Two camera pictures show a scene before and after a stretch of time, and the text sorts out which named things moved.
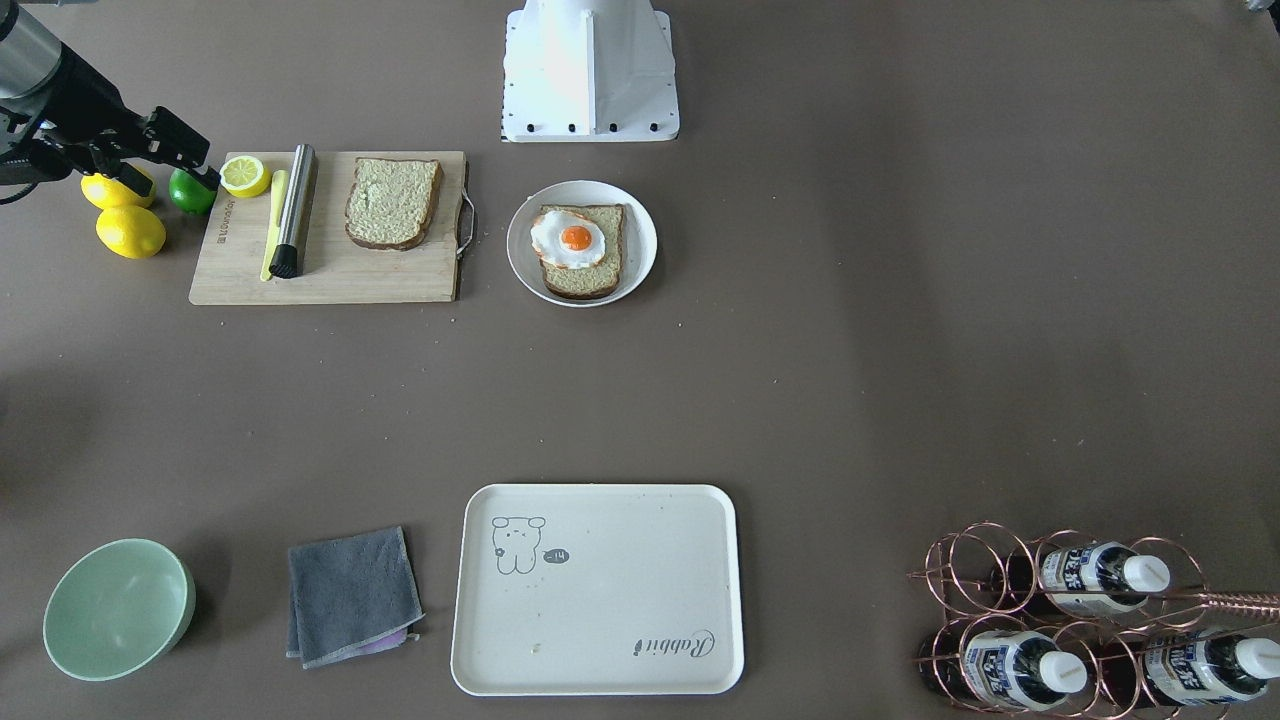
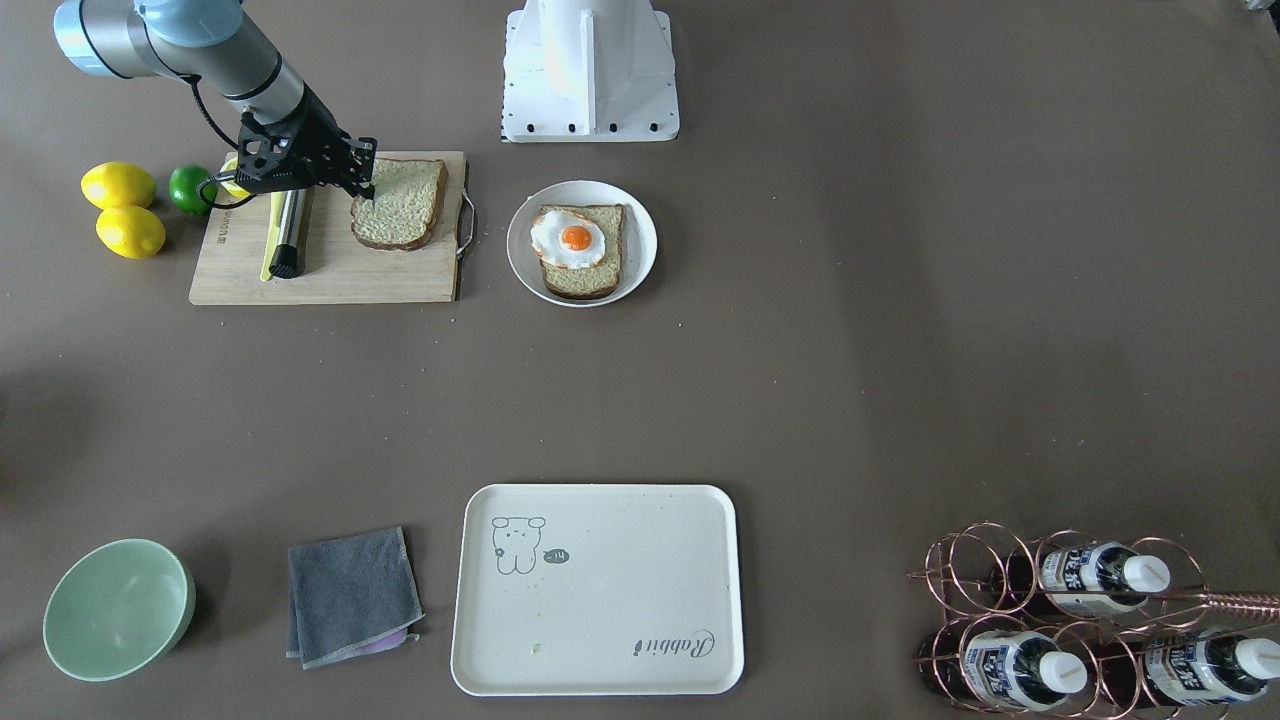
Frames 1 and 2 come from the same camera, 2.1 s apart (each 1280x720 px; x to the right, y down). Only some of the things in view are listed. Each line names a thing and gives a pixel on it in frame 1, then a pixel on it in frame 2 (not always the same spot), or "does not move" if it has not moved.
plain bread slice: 391,202 does not move
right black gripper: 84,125 to 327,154
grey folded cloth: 351,596 does not move
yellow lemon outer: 130,232 does not move
